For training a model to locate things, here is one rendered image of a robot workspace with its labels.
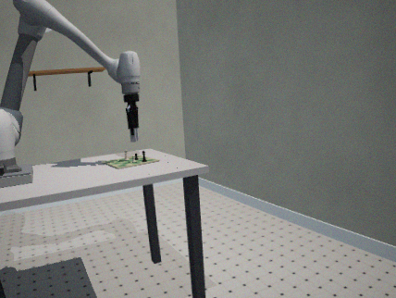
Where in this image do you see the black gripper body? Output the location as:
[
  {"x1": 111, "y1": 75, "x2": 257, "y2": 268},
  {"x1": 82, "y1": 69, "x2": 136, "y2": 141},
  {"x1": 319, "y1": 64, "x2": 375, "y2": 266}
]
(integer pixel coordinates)
[{"x1": 124, "y1": 94, "x2": 139, "y2": 113}]

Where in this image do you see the green and cream checkered board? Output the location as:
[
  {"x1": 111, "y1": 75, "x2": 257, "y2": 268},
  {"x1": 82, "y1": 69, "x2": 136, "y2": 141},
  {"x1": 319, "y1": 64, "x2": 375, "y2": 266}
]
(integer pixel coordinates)
[{"x1": 102, "y1": 155, "x2": 160, "y2": 169}]

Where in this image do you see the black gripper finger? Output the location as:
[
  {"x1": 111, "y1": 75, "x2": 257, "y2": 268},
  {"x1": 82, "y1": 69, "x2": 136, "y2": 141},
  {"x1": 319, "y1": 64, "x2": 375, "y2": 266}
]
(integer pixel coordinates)
[
  {"x1": 126, "y1": 105, "x2": 136, "y2": 143},
  {"x1": 134, "y1": 106, "x2": 139, "y2": 141}
]

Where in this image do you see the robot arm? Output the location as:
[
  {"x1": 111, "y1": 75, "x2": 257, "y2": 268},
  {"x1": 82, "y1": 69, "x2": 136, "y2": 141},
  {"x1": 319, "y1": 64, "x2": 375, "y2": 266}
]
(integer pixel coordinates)
[{"x1": 0, "y1": 0, "x2": 141, "y2": 174}]

